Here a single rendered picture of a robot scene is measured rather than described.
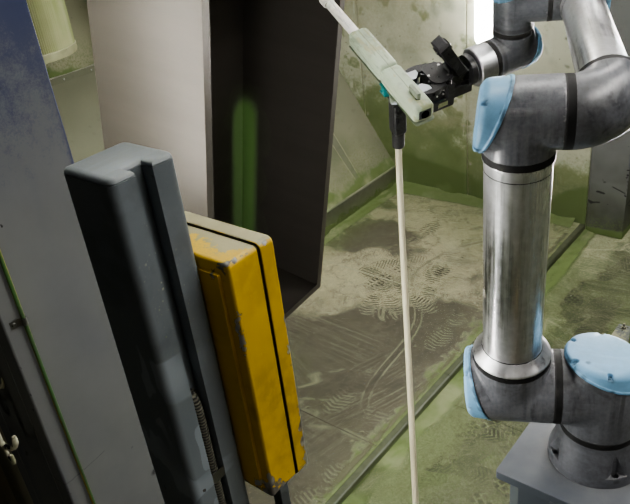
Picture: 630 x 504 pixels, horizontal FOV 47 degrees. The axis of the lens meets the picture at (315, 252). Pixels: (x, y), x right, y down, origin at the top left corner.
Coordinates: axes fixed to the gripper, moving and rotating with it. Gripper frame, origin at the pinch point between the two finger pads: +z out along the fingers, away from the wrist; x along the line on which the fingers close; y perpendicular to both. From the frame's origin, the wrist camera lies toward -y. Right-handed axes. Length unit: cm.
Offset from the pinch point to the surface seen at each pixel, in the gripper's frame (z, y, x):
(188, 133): 42.4, 9.3, 22.2
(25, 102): 67, -46, -21
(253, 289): 53, -59, -73
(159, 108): 46, 6, 30
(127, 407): 75, 3, -42
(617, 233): -142, 182, 34
